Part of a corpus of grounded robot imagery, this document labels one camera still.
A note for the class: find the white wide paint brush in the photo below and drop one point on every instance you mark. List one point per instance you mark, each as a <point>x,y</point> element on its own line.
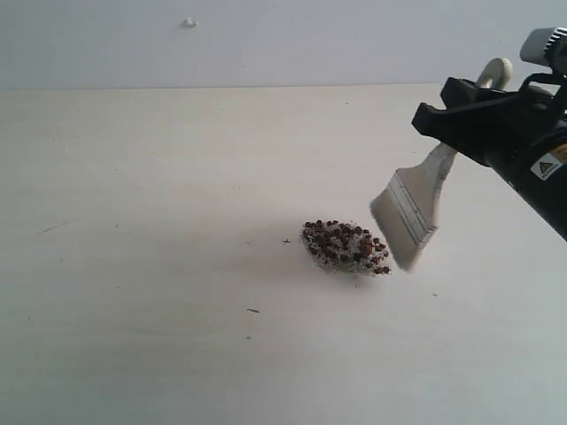
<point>406,211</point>

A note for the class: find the scattered brown pellets and rice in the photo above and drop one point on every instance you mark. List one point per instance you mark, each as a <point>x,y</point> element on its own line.
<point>345,247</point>

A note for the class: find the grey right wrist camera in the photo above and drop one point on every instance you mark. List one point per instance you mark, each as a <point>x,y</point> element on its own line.
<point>546,47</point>

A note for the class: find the small white wall bump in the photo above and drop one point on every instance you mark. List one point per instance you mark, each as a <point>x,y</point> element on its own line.
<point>189,23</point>

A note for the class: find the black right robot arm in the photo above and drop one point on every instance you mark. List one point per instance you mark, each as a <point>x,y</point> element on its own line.
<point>545,193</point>

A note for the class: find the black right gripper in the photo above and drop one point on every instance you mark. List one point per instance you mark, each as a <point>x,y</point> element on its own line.
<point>509,131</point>

